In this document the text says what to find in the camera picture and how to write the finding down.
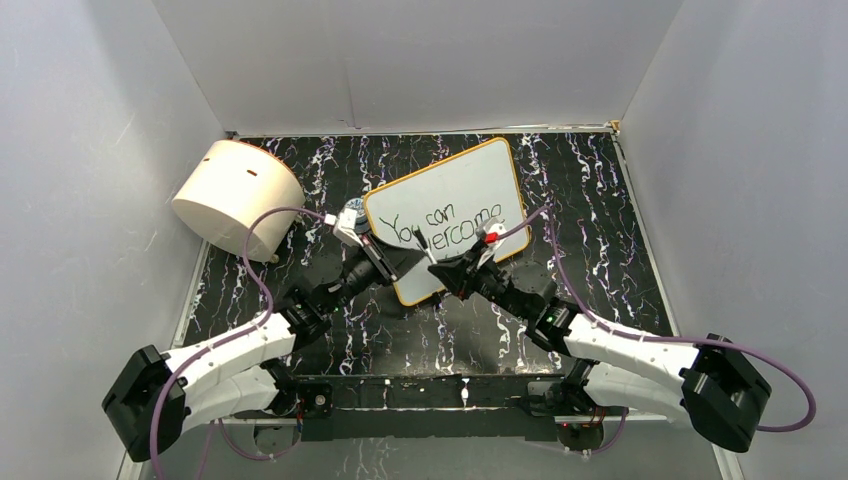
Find aluminium frame rail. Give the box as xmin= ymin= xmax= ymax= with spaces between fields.
xmin=120 ymin=375 xmax=743 ymax=479

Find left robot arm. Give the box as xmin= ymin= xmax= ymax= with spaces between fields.
xmin=101 ymin=233 xmax=427 ymax=462

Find yellow framed whiteboard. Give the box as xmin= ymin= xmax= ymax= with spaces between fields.
xmin=362 ymin=137 xmax=533 ymax=309

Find cream cylindrical box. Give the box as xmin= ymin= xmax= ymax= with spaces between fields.
xmin=171 ymin=140 xmax=305 ymax=262

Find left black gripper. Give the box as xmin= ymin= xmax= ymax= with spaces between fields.
xmin=325 ymin=234 xmax=427 ymax=316

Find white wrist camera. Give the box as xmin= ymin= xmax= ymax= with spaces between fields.
xmin=478 ymin=218 xmax=506 ymax=266
xmin=323 ymin=208 xmax=362 ymax=247

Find white marker pen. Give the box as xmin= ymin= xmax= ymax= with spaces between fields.
xmin=423 ymin=248 xmax=437 ymax=264

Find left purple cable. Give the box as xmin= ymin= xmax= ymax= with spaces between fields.
xmin=148 ymin=206 xmax=329 ymax=480

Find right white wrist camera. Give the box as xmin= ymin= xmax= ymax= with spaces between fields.
xmin=478 ymin=218 xmax=506 ymax=266

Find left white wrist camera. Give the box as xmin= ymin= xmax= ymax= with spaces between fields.
xmin=323 ymin=208 xmax=362 ymax=247

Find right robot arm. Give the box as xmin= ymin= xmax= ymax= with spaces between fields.
xmin=427 ymin=250 xmax=772 ymax=453

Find black marker cap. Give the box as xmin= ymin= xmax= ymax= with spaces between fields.
xmin=413 ymin=228 xmax=428 ymax=250

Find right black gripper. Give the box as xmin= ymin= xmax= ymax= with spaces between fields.
xmin=429 ymin=240 xmax=531 ymax=321

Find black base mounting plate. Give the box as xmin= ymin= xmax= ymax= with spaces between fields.
xmin=302 ymin=374 xmax=578 ymax=442

